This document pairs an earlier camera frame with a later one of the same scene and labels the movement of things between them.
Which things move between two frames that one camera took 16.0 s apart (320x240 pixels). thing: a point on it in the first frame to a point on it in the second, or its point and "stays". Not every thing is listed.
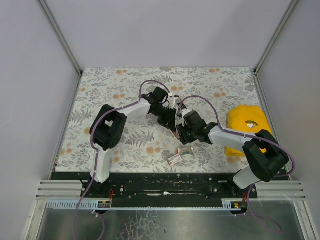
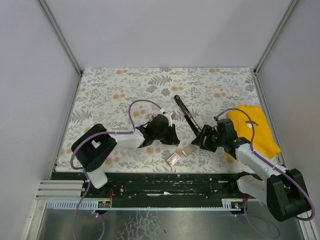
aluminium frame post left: x=61 y=37 stays
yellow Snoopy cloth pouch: x=246 y=118 stays
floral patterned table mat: x=152 y=145 stays
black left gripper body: x=169 y=119 to x=171 y=135
